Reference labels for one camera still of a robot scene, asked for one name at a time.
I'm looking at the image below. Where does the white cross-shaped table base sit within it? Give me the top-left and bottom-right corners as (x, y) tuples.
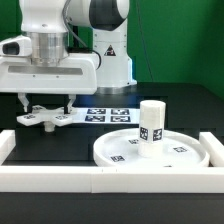
(17, 105), (77, 133)

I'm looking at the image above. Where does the white front fence bar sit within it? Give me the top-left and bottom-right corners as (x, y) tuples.
(0, 166), (224, 193)

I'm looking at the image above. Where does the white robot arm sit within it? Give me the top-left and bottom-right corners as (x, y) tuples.
(0, 0), (137, 112)

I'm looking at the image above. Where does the white right fence bar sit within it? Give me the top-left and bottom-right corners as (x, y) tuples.
(199, 132), (224, 167)

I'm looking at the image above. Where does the white round table top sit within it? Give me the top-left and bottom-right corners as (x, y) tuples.
(93, 128), (210, 168)

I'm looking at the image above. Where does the white fence bar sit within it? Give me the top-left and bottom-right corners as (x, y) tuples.
(0, 166), (224, 193)
(0, 130), (16, 166)
(199, 132), (224, 167)

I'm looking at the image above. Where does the white marker sheet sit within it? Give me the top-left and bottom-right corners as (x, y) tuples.
(71, 108), (140, 124)

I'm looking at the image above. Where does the white left fence bar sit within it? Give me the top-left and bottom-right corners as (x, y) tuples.
(0, 130), (16, 166)

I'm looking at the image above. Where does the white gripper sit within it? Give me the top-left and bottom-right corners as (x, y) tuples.
(0, 34), (100, 114)

